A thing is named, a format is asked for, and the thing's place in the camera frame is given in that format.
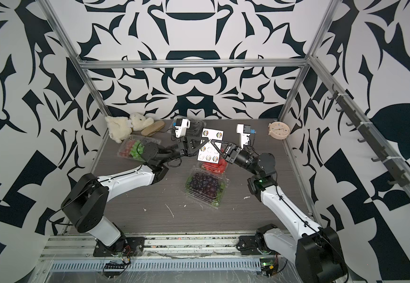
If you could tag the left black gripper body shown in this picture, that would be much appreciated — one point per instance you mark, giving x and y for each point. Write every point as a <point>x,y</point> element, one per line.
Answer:
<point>184,147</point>

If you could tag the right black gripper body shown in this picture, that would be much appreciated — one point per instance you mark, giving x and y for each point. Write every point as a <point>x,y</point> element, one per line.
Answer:
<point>232,159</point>

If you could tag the white fruit sticker sheet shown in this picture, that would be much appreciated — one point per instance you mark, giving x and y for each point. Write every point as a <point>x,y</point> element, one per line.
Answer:
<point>208,152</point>

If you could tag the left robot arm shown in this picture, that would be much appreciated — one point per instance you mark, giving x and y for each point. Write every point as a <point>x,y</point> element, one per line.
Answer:
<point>85,204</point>

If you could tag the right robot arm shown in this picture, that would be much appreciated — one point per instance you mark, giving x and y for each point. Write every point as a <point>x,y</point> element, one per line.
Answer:
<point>314,250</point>

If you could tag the empty stacked clamshell boxes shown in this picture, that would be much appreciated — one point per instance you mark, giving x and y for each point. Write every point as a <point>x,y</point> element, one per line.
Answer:
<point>196,127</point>

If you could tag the strawberry clamshell box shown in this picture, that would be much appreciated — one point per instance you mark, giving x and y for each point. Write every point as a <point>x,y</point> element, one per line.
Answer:
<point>217,168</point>

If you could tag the purple grape clamshell box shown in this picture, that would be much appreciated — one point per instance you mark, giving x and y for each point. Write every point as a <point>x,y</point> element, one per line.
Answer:
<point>206,187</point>

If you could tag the beige alarm clock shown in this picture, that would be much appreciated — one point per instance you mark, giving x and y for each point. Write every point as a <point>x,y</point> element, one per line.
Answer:
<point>278,130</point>

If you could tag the green grape clamshell box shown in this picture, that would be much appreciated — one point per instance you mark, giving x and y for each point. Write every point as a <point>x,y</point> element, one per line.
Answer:
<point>134,146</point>

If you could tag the white plush toy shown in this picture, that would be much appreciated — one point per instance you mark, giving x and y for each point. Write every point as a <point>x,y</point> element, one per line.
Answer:
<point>120,128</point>

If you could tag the right black controller board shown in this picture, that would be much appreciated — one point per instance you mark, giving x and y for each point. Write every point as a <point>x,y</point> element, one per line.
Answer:
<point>268,267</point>

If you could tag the black controller board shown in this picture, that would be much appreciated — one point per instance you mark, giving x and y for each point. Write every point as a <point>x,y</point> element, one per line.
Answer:
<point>268,267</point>
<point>114,269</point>

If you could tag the left black controller board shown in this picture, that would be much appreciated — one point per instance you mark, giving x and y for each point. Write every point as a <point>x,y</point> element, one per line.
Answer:
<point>114,269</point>

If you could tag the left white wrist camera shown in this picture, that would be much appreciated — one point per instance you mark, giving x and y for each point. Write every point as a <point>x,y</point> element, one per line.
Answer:
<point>181,126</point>

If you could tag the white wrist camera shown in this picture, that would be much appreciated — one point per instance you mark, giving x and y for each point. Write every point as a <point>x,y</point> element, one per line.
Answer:
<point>245,132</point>
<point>181,126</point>

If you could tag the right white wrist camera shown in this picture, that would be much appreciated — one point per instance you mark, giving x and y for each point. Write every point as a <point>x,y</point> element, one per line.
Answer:
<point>245,132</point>

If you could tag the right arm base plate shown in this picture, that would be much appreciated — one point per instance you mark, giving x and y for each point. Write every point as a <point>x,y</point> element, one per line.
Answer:
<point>254,244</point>

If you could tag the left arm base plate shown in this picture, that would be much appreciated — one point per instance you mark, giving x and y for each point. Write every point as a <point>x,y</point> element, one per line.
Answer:
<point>131,246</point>

